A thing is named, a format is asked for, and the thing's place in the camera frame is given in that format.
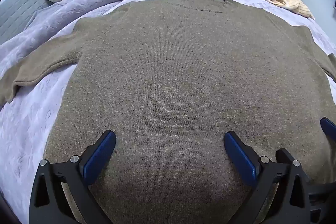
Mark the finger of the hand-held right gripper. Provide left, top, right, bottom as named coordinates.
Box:
left=320, top=117, right=336, bottom=144

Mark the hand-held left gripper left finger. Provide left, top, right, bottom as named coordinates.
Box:
left=29, top=130, right=116, bottom=224

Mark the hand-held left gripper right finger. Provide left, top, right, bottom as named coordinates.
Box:
left=223, top=131, right=311, bottom=224

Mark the olive knit sweater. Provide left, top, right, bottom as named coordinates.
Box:
left=0, top=0, right=336, bottom=224

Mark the lavender fleece bed blanket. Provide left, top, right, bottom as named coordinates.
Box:
left=0, top=0, right=336, bottom=222

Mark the grey quilted headboard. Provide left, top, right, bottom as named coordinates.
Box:
left=0, top=0, right=90, bottom=45

